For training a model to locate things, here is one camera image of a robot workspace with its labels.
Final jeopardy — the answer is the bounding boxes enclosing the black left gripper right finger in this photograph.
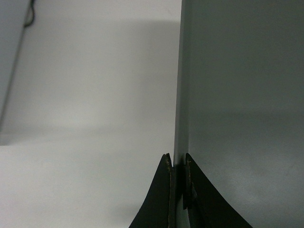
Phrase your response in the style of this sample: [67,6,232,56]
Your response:
[183,153,251,228]

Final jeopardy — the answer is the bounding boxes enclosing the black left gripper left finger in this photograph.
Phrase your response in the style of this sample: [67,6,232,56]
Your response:
[130,154,176,228]

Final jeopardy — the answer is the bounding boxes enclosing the grey rectangular serving tray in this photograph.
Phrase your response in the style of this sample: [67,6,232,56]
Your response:
[174,0,304,228]

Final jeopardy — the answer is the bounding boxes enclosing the white checkout counter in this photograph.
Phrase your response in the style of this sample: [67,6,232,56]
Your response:
[0,0,181,228]

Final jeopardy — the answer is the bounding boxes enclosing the black cable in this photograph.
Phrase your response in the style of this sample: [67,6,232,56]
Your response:
[23,0,36,27]

